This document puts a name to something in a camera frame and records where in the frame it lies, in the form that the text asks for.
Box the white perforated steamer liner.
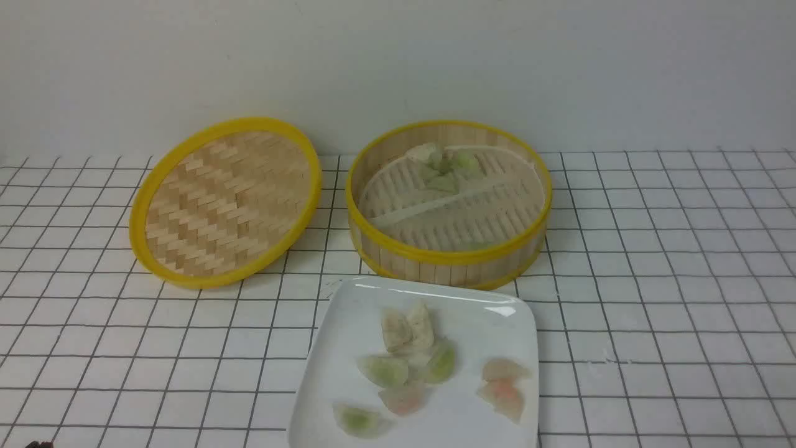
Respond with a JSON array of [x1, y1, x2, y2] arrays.
[[355, 144, 549, 253]]

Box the yellow rimmed bamboo steamer basket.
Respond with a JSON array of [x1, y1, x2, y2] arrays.
[[346, 120, 552, 290]]

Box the green dumpling from steamer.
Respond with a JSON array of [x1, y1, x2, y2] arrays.
[[450, 150, 484, 180]]

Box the beige dumpling on plate right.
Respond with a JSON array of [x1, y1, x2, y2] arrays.
[[406, 302, 435, 353]]

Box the beige dumpling on plate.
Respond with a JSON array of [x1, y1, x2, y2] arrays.
[[381, 309, 413, 353], [406, 302, 435, 353]]

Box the beige dumpling on plate left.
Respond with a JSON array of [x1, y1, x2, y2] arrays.
[[381, 309, 413, 353]]

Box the white square plate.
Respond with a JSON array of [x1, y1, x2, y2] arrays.
[[287, 277, 539, 447]]

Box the green dumpling plate centre right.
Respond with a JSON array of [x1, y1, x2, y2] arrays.
[[421, 338, 457, 385]]

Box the green dumpling plate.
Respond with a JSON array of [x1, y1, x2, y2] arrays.
[[332, 403, 392, 439], [356, 355, 410, 389], [421, 338, 457, 385]]

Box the green dumpling plate centre left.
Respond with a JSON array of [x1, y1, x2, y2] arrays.
[[356, 355, 410, 389]]

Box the pink dumpling plate centre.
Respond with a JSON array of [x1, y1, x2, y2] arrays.
[[378, 381, 429, 416]]

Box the green dumpling plate bottom left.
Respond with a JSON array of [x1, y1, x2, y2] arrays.
[[332, 403, 392, 439]]

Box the beige dumpling in steamer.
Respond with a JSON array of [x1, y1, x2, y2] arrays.
[[405, 142, 443, 168]]

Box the yellow rimmed bamboo steamer lid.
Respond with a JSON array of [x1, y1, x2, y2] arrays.
[[129, 117, 322, 289]]

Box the pale pink dumpling right upper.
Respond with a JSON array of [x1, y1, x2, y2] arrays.
[[481, 357, 532, 382]]

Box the orange pink dumpling right lower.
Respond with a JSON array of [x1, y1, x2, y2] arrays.
[[476, 379, 525, 424]]

